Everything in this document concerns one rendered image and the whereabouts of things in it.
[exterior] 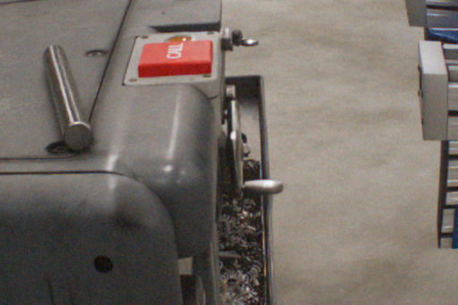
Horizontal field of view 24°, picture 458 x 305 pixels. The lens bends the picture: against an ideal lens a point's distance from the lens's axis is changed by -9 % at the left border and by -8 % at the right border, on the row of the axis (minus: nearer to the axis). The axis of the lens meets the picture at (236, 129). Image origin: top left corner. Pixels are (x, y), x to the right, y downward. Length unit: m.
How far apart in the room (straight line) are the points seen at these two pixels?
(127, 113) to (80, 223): 0.15
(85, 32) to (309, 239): 2.36
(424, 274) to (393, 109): 1.32
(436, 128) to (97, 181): 0.70
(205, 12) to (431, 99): 0.37
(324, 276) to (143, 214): 2.44
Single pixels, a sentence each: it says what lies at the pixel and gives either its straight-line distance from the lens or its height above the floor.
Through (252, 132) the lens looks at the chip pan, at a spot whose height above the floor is 0.54.
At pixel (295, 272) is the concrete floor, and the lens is 3.21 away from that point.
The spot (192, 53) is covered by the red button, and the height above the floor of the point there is 1.27.
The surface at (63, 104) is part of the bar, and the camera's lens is 0.84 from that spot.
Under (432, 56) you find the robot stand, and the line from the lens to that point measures 1.42.
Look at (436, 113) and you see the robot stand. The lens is 1.38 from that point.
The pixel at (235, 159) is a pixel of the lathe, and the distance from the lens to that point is 2.03.
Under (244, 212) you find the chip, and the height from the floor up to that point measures 0.57.
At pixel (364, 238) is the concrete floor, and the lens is 3.38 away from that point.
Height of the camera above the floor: 1.56
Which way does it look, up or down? 22 degrees down
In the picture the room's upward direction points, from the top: 3 degrees counter-clockwise
